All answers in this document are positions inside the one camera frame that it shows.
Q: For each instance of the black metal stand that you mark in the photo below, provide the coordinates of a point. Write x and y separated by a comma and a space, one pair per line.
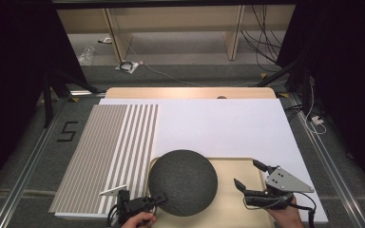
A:
305, 91
47, 101

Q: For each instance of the black round plate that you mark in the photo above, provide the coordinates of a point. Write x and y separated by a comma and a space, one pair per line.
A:
183, 180

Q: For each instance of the person's right hand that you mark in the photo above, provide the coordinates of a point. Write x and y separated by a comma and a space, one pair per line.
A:
286, 218

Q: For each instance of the black curtain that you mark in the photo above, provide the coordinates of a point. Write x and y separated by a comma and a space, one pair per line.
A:
345, 63
12, 63

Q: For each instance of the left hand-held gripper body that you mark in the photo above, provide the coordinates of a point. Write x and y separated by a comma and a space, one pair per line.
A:
133, 204

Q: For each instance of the white power adapter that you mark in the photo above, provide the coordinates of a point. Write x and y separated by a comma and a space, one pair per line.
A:
316, 120

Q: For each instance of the beige plastic tray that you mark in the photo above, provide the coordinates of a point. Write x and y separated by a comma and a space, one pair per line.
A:
228, 205

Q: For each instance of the person's left hand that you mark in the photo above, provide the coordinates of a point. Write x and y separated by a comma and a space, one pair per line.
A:
139, 220

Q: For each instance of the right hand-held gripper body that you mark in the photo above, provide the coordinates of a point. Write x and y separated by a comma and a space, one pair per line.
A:
285, 183

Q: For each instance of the white board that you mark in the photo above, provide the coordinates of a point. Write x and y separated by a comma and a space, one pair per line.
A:
221, 126

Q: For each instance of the light wooden shelf unit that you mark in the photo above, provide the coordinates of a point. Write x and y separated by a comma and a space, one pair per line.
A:
120, 38

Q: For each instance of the aluminium floor rail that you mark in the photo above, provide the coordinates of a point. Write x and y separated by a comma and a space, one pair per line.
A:
332, 171
28, 164

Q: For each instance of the clear plastic bag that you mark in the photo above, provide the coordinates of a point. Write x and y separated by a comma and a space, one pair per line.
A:
86, 55

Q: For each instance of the grey striped placemat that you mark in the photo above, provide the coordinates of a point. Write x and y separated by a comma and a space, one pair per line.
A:
107, 133

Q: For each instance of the small white packet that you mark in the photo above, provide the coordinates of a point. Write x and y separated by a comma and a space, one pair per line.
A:
106, 40

